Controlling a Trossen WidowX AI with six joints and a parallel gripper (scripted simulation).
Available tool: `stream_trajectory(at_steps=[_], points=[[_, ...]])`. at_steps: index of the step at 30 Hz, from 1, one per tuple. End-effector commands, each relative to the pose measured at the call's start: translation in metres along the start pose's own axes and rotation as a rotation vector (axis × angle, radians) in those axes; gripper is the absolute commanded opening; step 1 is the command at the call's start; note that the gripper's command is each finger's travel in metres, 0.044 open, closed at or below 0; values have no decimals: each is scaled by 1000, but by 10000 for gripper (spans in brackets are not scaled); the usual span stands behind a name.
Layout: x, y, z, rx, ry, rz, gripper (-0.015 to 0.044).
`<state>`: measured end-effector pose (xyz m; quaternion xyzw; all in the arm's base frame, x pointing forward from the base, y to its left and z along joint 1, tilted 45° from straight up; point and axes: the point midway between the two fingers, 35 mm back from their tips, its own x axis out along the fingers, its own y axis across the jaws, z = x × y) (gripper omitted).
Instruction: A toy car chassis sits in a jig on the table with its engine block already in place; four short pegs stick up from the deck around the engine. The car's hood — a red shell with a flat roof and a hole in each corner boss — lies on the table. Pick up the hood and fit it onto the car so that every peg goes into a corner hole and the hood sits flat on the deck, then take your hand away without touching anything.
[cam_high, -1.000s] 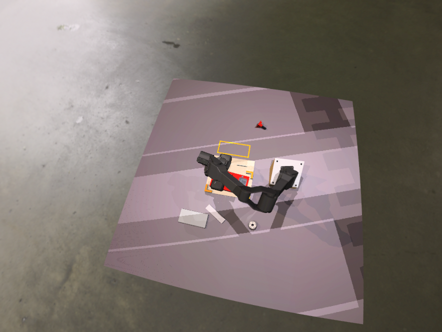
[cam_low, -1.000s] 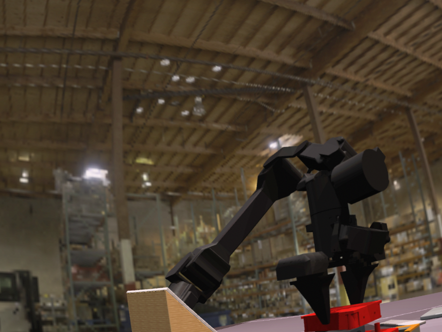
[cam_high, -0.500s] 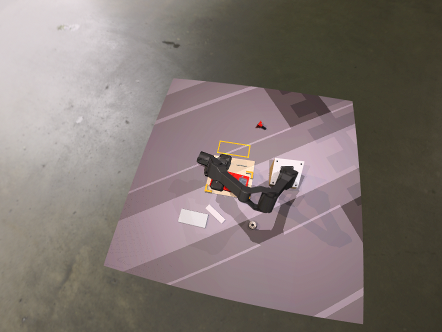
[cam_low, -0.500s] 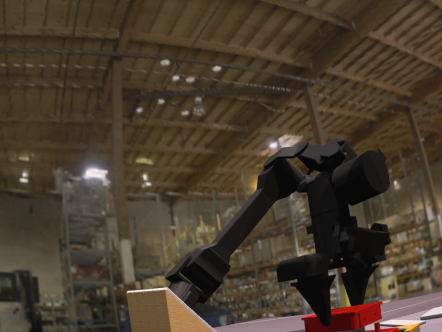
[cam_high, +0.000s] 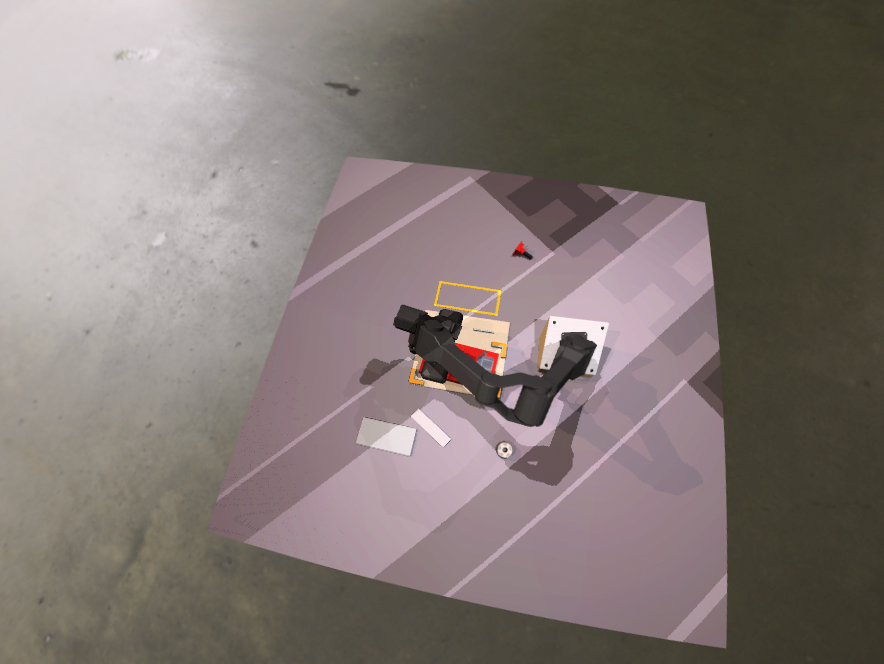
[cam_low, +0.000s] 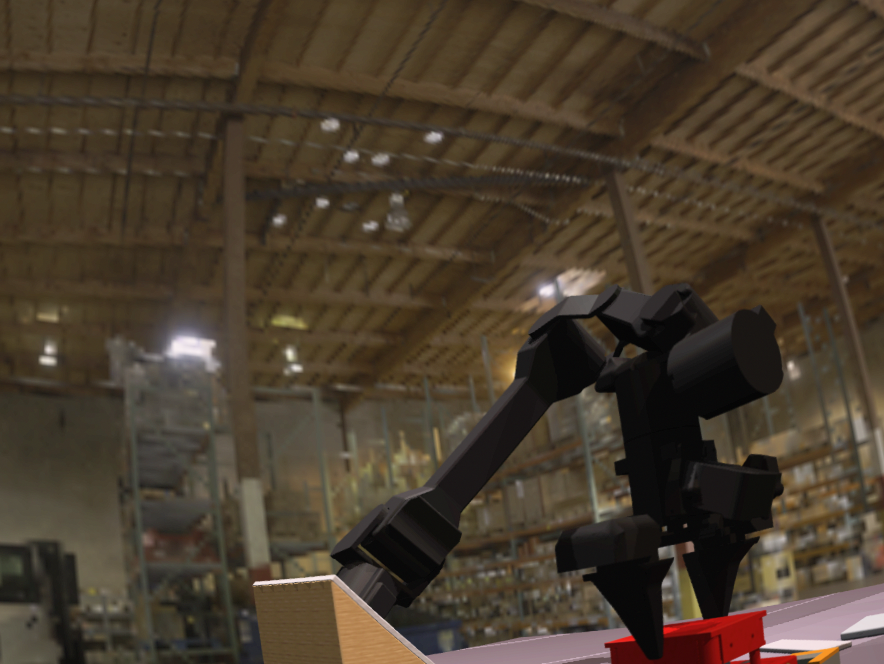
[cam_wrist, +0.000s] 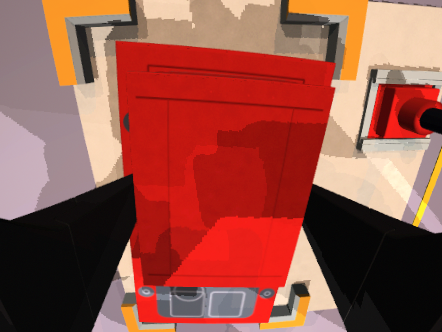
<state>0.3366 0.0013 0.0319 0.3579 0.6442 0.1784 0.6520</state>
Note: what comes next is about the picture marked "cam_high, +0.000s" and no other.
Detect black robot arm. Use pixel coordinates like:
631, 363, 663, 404
393, 304, 597, 427

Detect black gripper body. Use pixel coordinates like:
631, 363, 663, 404
421, 309, 463, 384

